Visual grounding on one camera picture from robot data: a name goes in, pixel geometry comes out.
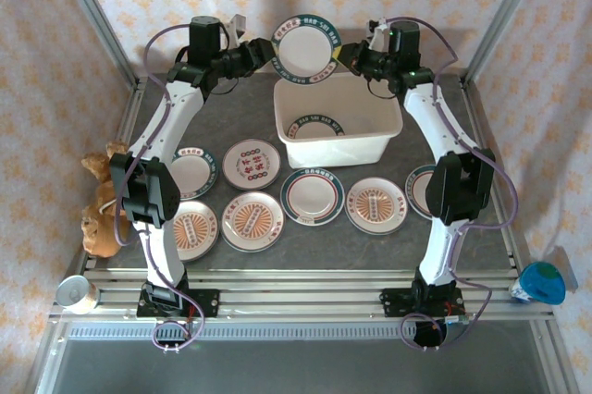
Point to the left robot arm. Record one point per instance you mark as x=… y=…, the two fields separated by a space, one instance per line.
x=162 y=250

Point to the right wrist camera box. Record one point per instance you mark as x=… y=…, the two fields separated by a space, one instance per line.
x=380 y=35

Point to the white plastic bin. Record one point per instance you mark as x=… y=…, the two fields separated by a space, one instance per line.
x=333 y=153

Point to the brown teddy bear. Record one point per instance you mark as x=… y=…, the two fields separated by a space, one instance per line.
x=99 y=227

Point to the dark green rim plate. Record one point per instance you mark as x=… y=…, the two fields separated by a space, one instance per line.
x=319 y=128
x=194 y=174
x=305 y=49

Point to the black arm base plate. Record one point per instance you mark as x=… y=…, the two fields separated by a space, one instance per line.
x=393 y=304
x=208 y=304

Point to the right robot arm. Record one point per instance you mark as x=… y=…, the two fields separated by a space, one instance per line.
x=458 y=190

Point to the orange sunburst plate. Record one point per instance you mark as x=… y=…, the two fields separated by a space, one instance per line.
x=194 y=232
x=252 y=222
x=375 y=204

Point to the aluminium front rail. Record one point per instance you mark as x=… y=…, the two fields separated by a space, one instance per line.
x=300 y=292

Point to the aluminium frame post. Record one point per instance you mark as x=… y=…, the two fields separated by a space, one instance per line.
x=96 y=15
x=503 y=15

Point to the grey metal bracket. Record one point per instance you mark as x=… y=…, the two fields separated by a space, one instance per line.
x=569 y=269

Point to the red characters plate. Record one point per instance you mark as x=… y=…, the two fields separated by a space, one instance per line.
x=252 y=163

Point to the blue lidded cup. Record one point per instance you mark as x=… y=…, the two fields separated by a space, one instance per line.
x=538 y=283

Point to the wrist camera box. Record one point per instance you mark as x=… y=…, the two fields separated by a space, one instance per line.
x=380 y=35
x=238 y=26

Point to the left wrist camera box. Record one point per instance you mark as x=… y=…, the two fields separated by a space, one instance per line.
x=238 y=26

